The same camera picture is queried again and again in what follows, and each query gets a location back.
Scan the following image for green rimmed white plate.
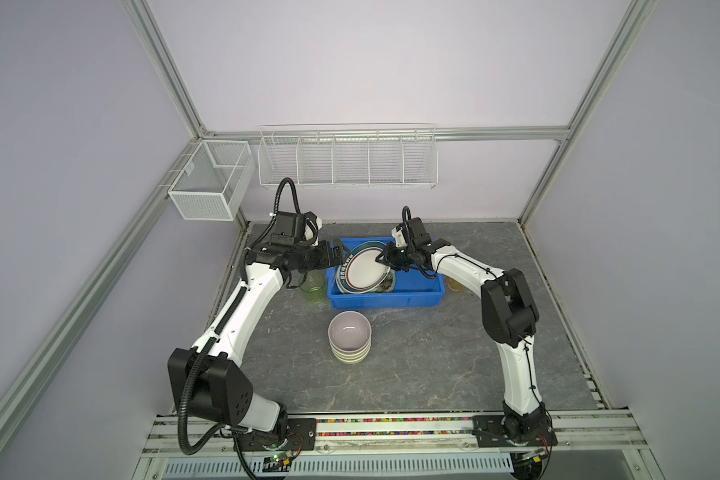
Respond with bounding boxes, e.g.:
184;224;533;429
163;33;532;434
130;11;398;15
334;240;393;295

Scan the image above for green flower plate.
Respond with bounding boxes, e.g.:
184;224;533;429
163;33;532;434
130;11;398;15
375;271;396;293

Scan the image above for purple top bowl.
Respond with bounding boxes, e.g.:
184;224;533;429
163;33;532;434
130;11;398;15
328;311;372;352

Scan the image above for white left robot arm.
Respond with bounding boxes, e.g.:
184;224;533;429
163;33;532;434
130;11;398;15
168;240;349;455

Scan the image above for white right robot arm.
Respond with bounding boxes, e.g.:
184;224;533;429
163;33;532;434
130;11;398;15
376;240;557;448

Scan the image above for blue plastic bin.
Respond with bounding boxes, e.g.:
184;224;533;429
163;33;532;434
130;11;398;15
326;237;445;310

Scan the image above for green glass cup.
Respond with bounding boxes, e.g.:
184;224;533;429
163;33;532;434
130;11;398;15
298;270;327;304

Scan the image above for amber glass cup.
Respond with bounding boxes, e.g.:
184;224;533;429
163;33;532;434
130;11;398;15
445;277;466;292

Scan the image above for stacked lower bowls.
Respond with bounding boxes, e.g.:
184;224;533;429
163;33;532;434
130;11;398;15
331;342;372;364

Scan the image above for small white mesh basket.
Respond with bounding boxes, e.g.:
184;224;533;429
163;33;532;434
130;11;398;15
168;140;255;221

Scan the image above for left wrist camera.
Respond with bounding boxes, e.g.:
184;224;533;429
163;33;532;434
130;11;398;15
269;211;322;246

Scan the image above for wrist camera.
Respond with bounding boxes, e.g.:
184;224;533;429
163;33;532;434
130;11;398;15
392;217;431;249
269;211;322;246

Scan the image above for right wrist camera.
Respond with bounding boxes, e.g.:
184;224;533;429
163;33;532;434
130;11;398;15
392;217;431;249

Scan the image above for long white wire basket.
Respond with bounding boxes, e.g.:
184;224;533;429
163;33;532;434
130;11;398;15
258;123;439;188

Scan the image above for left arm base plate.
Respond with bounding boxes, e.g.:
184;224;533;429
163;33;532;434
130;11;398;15
236;417;317;452

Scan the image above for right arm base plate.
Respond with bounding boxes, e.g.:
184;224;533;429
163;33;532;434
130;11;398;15
472;414;558;448

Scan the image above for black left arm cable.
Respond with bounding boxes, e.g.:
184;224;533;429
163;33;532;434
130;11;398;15
176;350;226;457

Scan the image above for aluminium mounting rail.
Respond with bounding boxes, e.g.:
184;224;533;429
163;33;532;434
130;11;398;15
132;410;664;479

